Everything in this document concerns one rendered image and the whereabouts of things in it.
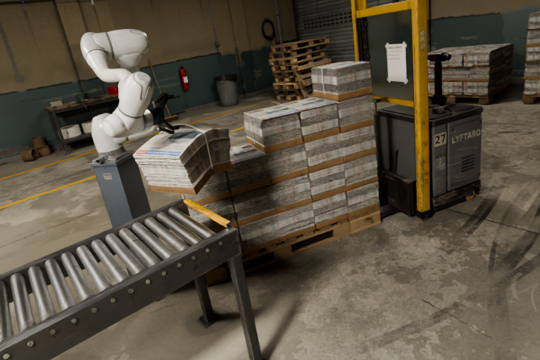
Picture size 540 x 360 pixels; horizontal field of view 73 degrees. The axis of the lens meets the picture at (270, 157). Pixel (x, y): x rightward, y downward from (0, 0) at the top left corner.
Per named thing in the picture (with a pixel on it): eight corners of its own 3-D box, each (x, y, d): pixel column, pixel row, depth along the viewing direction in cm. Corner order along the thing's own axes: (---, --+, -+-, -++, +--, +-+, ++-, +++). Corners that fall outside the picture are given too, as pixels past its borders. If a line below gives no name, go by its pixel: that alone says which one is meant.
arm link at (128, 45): (120, 129, 241) (153, 121, 250) (128, 147, 233) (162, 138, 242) (100, 25, 182) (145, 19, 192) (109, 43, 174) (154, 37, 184)
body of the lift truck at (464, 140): (378, 188, 357) (374, 108, 331) (423, 173, 373) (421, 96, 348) (433, 216, 294) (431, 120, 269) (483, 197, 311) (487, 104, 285)
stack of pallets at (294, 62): (308, 89, 997) (302, 39, 956) (335, 89, 929) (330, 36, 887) (272, 100, 916) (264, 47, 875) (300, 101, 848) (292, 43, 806)
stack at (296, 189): (197, 259, 287) (172, 161, 261) (326, 215, 322) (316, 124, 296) (207, 288, 252) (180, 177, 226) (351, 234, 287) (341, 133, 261)
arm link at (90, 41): (81, 48, 169) (112, 43, 175) (73, 27, 178) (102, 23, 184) (87, 71, 179) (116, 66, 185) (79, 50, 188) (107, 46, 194)
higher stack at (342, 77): (325, 215, 322) (308, 67, 281) (354, 206, 331) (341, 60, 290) (350, 235, 287) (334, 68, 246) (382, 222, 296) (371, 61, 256)
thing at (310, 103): (278, 105, 277) (278, 104, 277) (311, 97, 286) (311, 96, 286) (300, 112, 244) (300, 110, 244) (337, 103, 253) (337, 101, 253)
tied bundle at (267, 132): (246, 142, 277) (241, 113, 270) (281, 133, 287) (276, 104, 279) (264, 154, 244) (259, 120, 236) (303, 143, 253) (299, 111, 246)
